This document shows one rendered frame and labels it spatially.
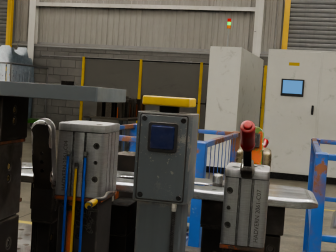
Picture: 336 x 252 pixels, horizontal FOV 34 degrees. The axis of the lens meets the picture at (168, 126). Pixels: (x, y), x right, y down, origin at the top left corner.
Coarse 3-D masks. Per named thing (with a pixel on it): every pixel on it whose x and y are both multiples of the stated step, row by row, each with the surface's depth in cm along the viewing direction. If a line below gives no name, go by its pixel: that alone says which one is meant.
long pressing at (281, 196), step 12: (24, 180) 101; (120, 180) 103; (132, 180) 104; (204, 180) 110; (132, 192) 98; (204, 192) 96; (216, 192) 95; (276, 192) 101; (288, 192) 102; (300, 192) 102; (312, 192) 107; (276, 204) 93; (288, 204) 93; (300, 204) 93; (312, 204) 93
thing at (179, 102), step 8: (144, 96) 69; (152, 96) 69; (160, 96) 69; (168, 96) 69; (144, 104) 69; (152, 104) 69; (160, 104) 69; (168, 104) 69; (176, 104) 68; (184, 104) 68; (192, 104) 71; (176, 112) 71
